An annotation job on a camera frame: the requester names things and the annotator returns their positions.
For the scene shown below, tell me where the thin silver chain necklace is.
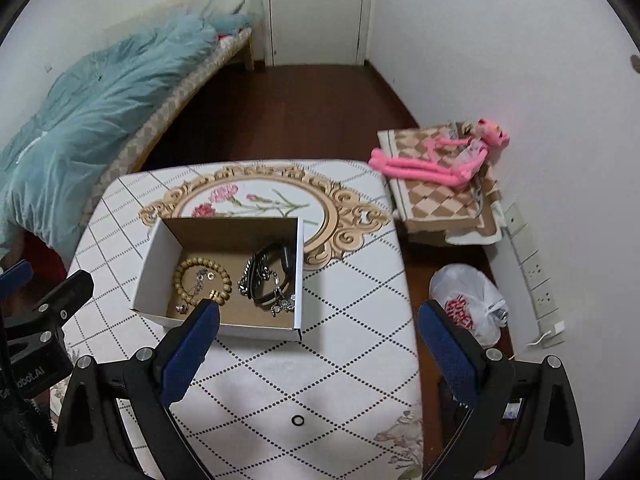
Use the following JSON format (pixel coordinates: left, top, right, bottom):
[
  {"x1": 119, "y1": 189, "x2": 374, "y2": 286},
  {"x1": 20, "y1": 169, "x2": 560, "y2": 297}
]
[{"x1": 174, "y1": 268, "x2": 208, "y2": 313}]

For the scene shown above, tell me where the wooden bead bracelet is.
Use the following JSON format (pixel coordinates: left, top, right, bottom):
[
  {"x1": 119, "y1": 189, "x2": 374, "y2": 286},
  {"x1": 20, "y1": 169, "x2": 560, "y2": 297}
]
[{"x1": 172, "y1": 257, "x2": 234, "y2": 309}]

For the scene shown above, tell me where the silver charm bracelet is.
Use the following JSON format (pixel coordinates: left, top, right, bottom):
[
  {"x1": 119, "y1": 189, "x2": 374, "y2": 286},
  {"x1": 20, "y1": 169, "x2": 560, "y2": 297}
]
[{"x1": 269, "y1": 268, "x2": 298, "y2": 319}]

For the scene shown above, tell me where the black smart watch band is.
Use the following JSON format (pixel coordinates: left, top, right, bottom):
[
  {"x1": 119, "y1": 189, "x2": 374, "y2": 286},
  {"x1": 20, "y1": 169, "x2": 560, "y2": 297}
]
[{"x1": 248, "y1": 240, "x2": 295, "y2": 312}]

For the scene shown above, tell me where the white plastic bag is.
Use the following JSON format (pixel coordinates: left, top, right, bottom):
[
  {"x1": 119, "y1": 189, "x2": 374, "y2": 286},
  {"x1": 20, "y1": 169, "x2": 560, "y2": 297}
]
[{"x1": 430, "y1": 263, "x2": 509, "y2": 348}]

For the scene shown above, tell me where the open cardboard box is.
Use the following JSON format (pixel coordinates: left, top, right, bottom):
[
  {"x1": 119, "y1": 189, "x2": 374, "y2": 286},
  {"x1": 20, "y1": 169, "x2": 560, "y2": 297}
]
[{"x1": 131, "y1": 217, "x2": 304, "y2": 341}]

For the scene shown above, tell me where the patterned white tablecloth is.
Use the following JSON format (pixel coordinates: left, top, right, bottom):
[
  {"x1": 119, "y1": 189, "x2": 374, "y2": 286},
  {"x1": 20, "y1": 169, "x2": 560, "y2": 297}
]
[{"x1": 64, "y1": 160, "x2": 424, "y2": 479}]

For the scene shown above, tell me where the bed with checkered mattress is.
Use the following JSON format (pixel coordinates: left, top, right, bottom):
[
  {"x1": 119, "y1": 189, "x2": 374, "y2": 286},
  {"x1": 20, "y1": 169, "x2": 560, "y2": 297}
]
[{"x1": 1, "y1": 0, "x2": 262, "y2": 262}]

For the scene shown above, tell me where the teal blue duvet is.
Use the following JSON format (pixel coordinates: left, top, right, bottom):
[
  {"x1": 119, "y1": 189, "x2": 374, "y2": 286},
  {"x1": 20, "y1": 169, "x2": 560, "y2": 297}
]
[{"x1": 0, "y1": 14, "x2": 219, "y2": 261}]

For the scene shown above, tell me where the checkered folded cloth stack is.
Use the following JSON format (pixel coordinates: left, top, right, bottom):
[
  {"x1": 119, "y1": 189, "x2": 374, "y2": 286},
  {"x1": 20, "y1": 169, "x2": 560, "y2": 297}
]
[{"x1": 378, "y1": 130, "x2": 506, "y2": 246}]

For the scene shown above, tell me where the pink panther plush toy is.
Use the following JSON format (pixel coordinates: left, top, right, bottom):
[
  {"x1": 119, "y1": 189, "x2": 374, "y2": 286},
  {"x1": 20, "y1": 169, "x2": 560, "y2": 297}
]
[{"x1": 369, "y1": 118, "x2": 511, "y2": 188}]

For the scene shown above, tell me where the striped pillow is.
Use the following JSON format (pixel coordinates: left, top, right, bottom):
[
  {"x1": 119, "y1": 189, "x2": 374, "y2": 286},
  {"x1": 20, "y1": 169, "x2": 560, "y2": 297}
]
[{"x1": 165, "y1": 0, "x2": 264, "y2": 21}]

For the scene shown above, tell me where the white door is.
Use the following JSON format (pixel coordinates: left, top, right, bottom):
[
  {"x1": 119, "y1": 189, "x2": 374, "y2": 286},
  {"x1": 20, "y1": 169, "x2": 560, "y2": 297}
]
[{"x1": 264, "y1": 0, "x2": 373, "y2": 66}]

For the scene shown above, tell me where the white wall power strip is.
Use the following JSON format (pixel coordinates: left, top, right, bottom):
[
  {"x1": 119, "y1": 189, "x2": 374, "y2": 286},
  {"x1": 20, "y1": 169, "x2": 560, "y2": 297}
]
[{"x1": 504, "y1": 202, "x2": 564, "y2": 349}]

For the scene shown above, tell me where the white charger with cable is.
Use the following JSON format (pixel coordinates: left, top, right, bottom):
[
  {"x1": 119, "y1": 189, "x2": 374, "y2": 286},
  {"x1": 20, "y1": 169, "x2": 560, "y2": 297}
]
[{"x1": 527, "y1": 320, "x2": 565, "y2": 347}]

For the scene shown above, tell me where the round wall hole cover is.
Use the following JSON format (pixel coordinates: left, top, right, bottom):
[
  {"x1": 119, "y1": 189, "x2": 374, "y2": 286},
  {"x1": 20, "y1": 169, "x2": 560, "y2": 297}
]
[{"x1": 630, "y1": 54, "x2": 640, "y2": 74}]

